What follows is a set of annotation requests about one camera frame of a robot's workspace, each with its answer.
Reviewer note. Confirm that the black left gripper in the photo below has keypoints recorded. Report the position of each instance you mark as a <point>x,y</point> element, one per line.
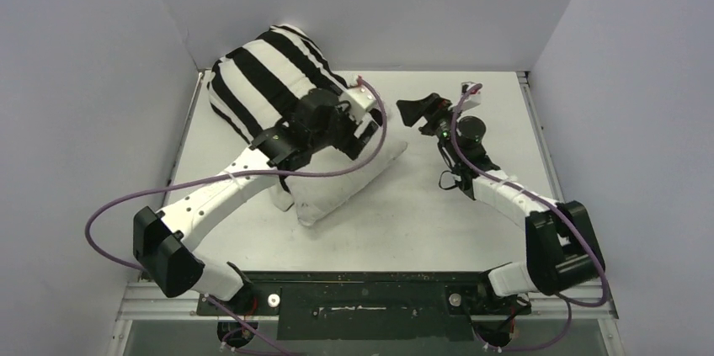
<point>351,144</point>

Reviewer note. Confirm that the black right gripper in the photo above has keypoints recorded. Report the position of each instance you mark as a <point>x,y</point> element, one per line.
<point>425,112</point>

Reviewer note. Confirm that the black white striped pillowcase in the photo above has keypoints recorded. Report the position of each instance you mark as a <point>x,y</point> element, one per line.
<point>258,83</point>

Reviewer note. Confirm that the white pillow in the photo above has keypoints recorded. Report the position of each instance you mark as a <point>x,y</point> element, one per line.
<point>313,199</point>

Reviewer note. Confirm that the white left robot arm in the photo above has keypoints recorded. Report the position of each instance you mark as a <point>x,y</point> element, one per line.
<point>164,240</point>

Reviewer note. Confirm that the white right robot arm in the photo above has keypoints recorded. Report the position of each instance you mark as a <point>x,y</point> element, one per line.
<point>561,249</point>

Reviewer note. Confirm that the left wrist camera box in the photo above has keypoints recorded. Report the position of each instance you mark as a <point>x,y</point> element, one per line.
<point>359,98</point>

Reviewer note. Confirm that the black metal base rail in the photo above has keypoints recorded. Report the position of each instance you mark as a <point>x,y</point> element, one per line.
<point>362,314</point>

